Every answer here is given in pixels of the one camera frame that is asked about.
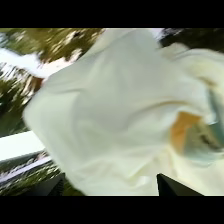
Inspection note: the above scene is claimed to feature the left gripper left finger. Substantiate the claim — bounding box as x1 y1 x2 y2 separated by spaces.
23 172 66 197

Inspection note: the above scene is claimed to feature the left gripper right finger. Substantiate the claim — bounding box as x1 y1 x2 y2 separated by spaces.
156 173 204 197

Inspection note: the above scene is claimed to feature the cream T-shirt with print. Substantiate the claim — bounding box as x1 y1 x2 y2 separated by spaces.
22 27 224 197

